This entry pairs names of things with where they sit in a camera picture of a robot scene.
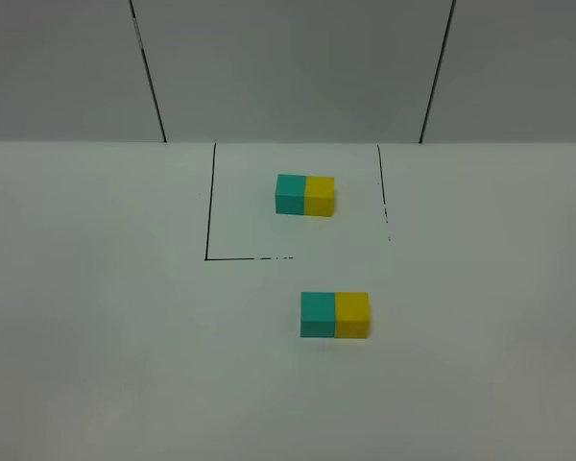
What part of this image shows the template green cube block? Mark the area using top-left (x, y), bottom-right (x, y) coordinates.
top-left (275, 174), bottom-right (306, 215)

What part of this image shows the template yellow cube block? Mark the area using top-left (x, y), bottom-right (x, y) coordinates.
top-left (303, 176), bottom-right (335, 217)

